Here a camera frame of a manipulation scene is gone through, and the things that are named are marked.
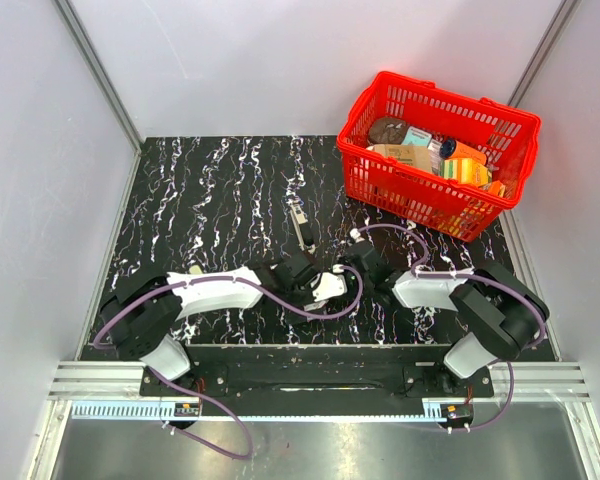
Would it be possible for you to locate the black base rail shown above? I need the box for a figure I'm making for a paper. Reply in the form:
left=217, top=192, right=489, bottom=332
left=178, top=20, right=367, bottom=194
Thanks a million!
left=138, top=343, right=496, bottom=401

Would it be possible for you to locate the red shopping basket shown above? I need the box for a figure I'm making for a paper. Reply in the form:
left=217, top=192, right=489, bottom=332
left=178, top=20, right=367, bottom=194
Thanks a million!
left=337, top=71, right=541, bottom=242

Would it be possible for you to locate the orange green carton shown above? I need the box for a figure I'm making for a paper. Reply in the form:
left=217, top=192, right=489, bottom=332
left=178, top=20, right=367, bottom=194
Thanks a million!
left=441, top=158, right=492, bottom=187

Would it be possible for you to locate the brown round package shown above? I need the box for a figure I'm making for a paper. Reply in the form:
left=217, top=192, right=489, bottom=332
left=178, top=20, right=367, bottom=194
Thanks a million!
left=367, top=116, right=409, bottom=145

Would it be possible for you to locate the teal small box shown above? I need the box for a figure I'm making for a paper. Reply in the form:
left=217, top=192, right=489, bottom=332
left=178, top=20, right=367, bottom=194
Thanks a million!
left=402, top=126, right=433, bottom=148

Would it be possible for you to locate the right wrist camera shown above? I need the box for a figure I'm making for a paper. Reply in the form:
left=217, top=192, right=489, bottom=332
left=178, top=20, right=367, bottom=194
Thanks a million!
left=349, top=228, right=365, bottom=244

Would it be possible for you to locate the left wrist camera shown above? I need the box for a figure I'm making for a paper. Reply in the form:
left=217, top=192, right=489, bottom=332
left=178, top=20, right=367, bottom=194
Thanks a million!
left=303, top=264, right=347, bottom=312

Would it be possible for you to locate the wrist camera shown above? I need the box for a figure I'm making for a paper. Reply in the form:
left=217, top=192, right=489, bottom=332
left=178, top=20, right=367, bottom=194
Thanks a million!
left=303, top=264, right=347, bottom=312
left=349, top=228, right=365, bottom=244

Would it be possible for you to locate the purple cable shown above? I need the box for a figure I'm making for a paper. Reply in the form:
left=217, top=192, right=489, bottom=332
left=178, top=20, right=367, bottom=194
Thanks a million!
left=351, top=222, right=549, bottom=433
left=92, top=265, right=365, bottom=460

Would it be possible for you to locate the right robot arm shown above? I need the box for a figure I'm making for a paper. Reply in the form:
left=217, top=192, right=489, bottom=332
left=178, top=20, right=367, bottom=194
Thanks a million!
left=341, top=240, right=550, bottom=396

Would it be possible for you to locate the white stapler base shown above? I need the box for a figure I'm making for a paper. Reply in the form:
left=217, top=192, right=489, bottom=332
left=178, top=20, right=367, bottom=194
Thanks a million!
left=289, top=202, right=316, bottom=254

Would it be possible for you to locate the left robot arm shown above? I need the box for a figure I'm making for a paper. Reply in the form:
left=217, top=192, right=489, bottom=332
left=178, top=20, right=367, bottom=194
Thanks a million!
left=94, top=253, right=323, bottom=396

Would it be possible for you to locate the blue cap bottle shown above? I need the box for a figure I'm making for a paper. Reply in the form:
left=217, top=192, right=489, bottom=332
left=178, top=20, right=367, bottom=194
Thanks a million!
left=439, top=138, right=458, bottom=159

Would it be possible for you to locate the cardboard box in basket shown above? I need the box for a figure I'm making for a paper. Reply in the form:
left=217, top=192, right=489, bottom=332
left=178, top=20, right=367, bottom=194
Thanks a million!
left=367, top=144, right=433, bottom=173

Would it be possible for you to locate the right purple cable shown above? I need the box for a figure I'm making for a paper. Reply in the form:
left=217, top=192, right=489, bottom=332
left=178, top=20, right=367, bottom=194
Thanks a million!
left=351, top=222, right=549, bottom=433

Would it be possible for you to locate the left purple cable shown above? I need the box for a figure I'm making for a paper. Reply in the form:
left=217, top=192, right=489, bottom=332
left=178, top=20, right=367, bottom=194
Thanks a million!
left=92, top=265, right=365, bottom=460

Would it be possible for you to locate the aluminium frame rail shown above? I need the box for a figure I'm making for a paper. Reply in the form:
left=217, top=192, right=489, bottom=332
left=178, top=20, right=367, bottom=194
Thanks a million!
left=48, top=362, right=590, bottom=423

